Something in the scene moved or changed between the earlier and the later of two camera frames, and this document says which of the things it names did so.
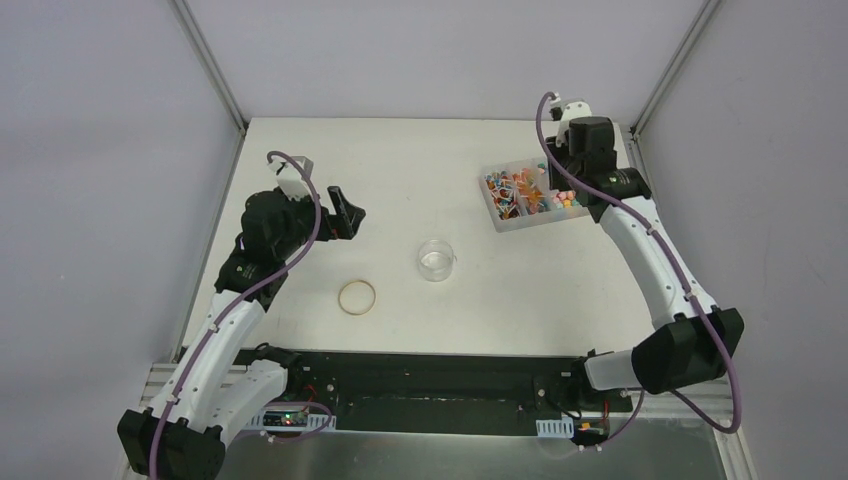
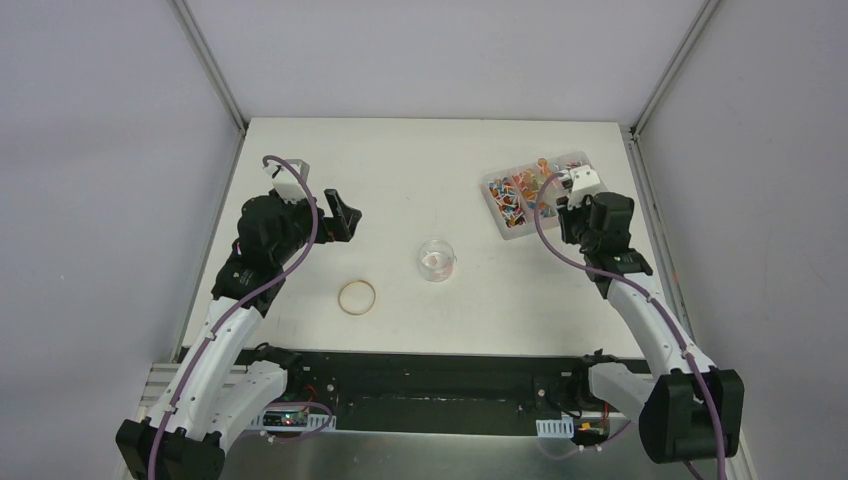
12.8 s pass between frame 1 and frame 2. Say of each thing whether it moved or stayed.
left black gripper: stayed
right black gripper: moved
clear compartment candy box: stayed
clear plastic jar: stayed
